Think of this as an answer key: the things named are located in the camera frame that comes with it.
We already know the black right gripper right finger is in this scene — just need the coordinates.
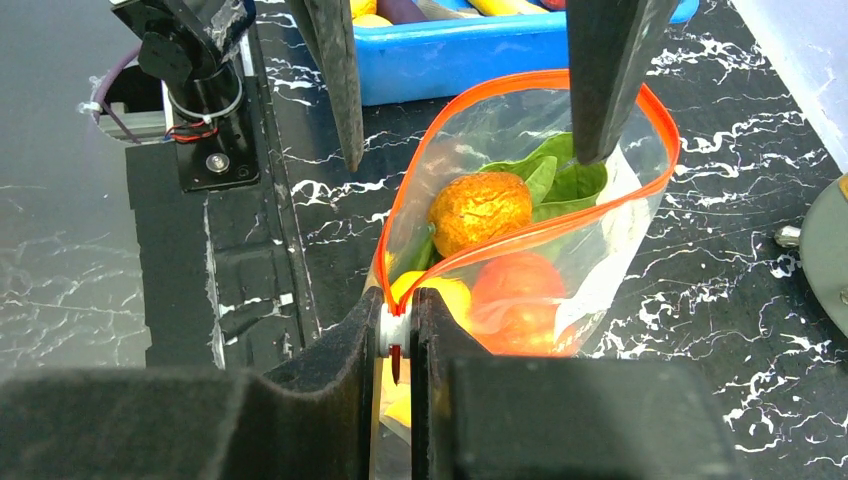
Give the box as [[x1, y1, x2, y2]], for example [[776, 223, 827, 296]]
[[409, 286, 740, 480]]

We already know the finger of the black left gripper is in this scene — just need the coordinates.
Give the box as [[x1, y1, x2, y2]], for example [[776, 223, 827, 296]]
[[287, 0, 364, 172], [566, 0, 678, 165]]

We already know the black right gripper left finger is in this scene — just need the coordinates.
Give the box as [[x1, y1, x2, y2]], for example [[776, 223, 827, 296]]
[[1, 287, 383, 479]]

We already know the yellow toy bell pepper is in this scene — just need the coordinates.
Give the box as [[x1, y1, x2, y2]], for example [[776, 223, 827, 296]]
[[380, 278, 485, 434]]

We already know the orange toy pumpkin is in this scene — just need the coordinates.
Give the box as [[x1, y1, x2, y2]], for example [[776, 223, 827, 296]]
[[470, 252, 579, 357]]

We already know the green leafy vegetable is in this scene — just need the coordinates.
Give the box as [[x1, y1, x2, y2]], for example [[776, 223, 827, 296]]
[[412, 132, 608, 270]]

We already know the clear red-zipper zip bag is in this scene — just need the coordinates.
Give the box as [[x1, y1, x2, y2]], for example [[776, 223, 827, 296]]
[[362, 68, 684, 480]]

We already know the brown toy nut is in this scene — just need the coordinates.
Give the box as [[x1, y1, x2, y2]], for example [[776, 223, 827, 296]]
[[427, 172, 533, 258]]

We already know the yellow toy lemon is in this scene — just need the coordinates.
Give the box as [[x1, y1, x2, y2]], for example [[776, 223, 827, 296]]
[[350, 0, 377, 19]]

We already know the purple toy eggplant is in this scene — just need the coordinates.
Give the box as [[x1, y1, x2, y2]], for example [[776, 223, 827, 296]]
[[377, 0, 428, 25]]

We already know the blue plastic bin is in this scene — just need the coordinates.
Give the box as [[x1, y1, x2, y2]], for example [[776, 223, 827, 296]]
[[354, 1, 699, 106]]

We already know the grey toy fish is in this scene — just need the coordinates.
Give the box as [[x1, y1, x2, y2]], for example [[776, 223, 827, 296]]
[[415, 0, 481, 21]]

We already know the yellow toy banana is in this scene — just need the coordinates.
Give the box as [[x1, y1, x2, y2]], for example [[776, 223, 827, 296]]
[[468, 0, 548, 16]]

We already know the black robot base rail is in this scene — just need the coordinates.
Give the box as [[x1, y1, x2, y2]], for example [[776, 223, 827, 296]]
[[126, 33, 319, 372]]

